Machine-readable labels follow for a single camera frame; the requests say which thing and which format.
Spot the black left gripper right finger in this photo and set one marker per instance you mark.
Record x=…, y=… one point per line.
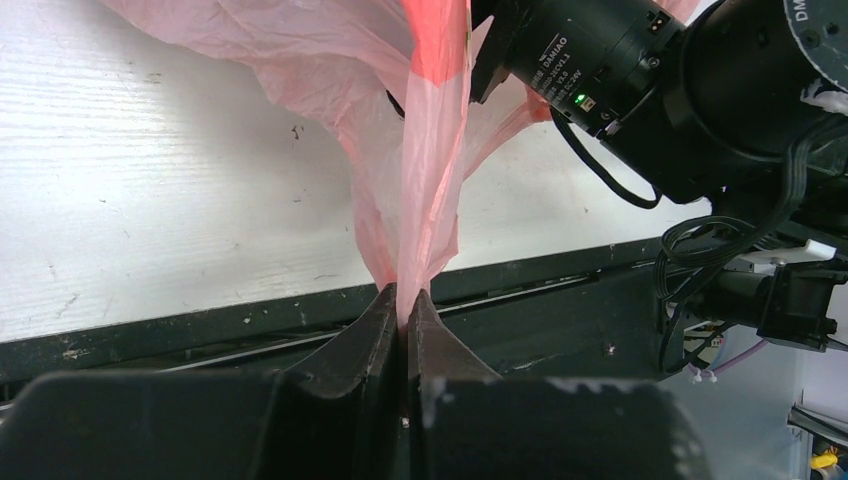
x=469, y=422

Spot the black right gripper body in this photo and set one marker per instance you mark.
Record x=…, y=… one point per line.
x=591, y=61

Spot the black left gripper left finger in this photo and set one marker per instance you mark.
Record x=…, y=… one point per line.
x=332, y=415

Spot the pink plastic bag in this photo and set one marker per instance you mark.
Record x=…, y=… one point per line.
x=388, y=81

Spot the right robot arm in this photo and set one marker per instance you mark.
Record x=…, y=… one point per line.
x=745, y=107

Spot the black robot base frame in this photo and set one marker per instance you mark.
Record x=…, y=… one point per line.
x=589, y=312

